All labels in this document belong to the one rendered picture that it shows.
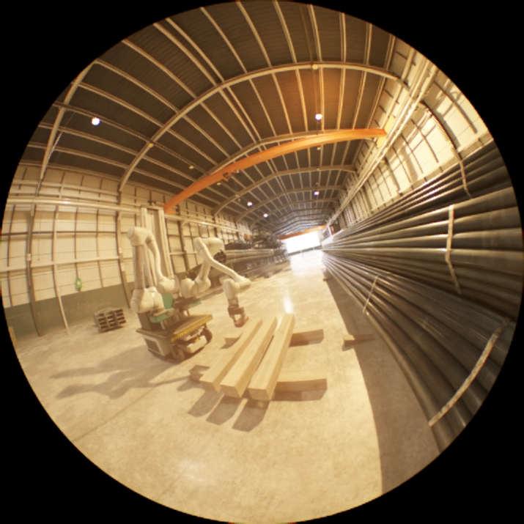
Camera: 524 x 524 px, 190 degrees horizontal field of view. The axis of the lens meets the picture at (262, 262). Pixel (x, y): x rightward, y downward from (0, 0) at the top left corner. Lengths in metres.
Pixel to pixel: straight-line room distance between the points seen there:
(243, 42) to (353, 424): 9.93
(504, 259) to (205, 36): 9.35
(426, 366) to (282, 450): 0.64
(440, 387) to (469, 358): 0.12
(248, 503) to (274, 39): 10.13
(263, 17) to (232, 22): 1.17
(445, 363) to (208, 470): 0.94
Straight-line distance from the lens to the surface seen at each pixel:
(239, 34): 9.15
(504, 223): 0.52
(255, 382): 0.88
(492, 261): 0.50
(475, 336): 0.56
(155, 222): 2.14
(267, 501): 0.81
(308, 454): 0.83
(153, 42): 9.39
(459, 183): 1.11
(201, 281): 1.92
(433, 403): 0.62
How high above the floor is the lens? 0.79
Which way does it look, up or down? level
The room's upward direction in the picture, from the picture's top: 14 degrees counter-clockwise
